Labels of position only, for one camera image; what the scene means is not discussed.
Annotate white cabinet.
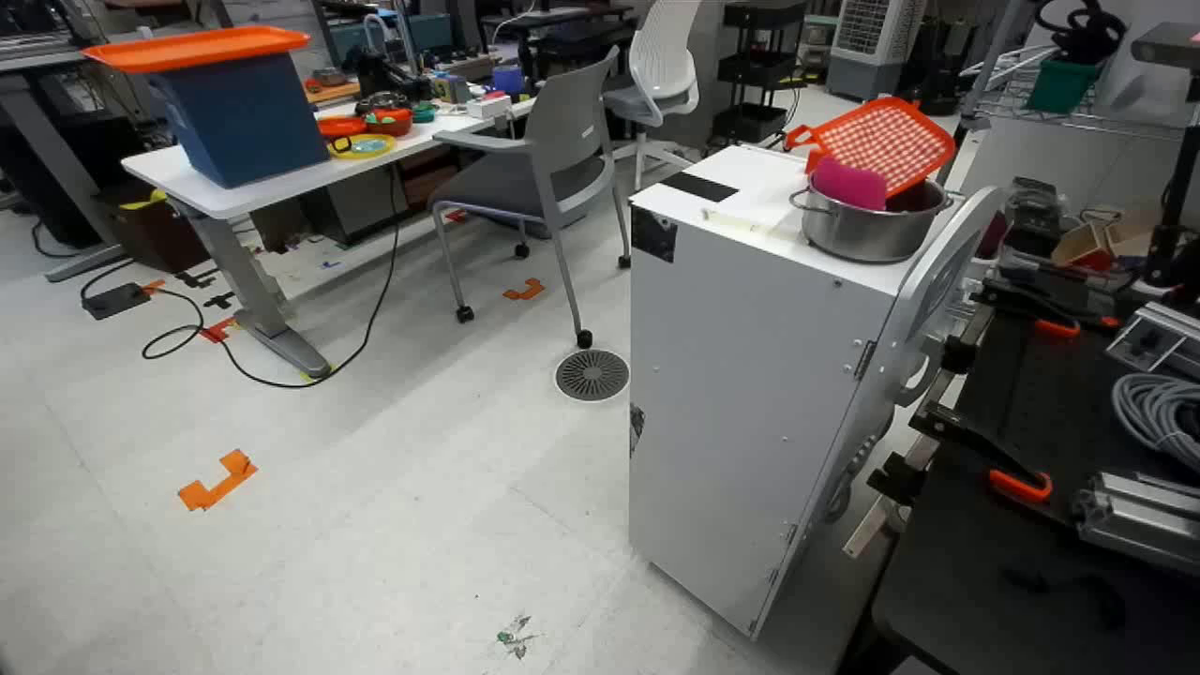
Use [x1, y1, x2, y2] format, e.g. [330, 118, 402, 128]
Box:
[626, 143, 1007, 643]

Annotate grey office chair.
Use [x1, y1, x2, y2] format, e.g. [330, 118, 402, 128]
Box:
[426, 43, 636, 351]

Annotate steel pot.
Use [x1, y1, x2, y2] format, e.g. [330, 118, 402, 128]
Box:
[787, 183, 950, 267]

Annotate white office chair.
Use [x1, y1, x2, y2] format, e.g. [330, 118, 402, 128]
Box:
[602, 0, 705, 192]

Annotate pink plastic utensil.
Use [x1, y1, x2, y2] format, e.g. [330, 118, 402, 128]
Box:
[805, 152, 893, 212]

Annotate yellow green plate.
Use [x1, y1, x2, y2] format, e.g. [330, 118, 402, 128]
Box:
[326, 128, 402, 163]

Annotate black shelf cart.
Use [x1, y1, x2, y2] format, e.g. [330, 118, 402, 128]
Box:
[707, 0, 810, 149]

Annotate orange bowls on desk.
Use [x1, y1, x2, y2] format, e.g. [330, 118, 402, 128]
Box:
[312, 104, 415, 143]

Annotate orange plastic colander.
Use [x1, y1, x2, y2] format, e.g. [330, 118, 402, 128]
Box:
[778, 93, 961, 203]

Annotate white desk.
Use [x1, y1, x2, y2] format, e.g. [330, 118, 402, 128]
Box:
[118, 97, 538, 382]

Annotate white air cooler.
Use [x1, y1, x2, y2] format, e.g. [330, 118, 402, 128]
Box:
[823, 0, 931, 104]

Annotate blue storage bin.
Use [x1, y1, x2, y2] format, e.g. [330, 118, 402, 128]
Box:
[146, 49, 333, 192]

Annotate large orange tape mark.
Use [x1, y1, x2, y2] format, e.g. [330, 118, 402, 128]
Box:
[172, 447, 262, 517]

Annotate black pegboard work table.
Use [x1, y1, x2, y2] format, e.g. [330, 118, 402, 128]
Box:
[857, 294, 1200, 675]

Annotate black power brick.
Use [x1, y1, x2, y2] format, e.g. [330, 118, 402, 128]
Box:
[81, 279, 155, 323]

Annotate orange bin lid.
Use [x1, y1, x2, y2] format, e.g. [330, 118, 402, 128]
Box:
[81, 21, 313, 78]

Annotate green box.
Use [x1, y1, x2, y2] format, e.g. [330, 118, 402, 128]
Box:
[1023, 52, 1108, 118]

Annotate grey plate with black part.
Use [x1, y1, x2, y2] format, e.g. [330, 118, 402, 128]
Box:
[1103, 301, 1200, 387]

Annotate aluminium extrusion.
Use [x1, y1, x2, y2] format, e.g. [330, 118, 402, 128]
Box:
[1073, 467, 1200, 578]

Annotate grey side desk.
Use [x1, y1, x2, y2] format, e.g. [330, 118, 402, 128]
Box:
[0, 32, 126, 286]

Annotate black floor cable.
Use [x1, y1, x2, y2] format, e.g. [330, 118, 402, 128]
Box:
[140, 183, 405, 394]

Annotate orange handled black clamp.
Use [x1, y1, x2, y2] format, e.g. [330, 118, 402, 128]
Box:
[980, 277, 1121, 343]
[906, 406, 1057, 511]

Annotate grey cable coil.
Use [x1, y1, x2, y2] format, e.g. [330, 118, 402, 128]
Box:
[1106, 368, 1200, 474]

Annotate black cable bundle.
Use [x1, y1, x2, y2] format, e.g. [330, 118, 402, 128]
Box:
[1031, 0, 1133, 68]

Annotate black camera stand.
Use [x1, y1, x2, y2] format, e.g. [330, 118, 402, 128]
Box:
[1130, 19, 1200, 288]

